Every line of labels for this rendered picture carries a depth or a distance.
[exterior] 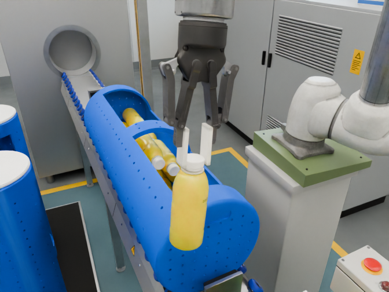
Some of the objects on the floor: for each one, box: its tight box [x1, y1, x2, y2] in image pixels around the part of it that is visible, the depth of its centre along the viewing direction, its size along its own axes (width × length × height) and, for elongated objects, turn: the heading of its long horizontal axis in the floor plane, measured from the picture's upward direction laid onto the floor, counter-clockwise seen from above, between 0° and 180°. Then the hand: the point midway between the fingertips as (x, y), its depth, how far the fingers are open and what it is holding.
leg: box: [104, 198, 126, 272], centre depth 192 cm, size 6×6×63 cm
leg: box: [75, 127, 94, 187], centre depth 268 cm, size 6×6×63 cm
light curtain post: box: [134, 0, 155, 113], centre depth 215 cm, size 6×6×170 cm
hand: (194, 146), depth 57 cm, fingers closed on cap, 4 cm apart
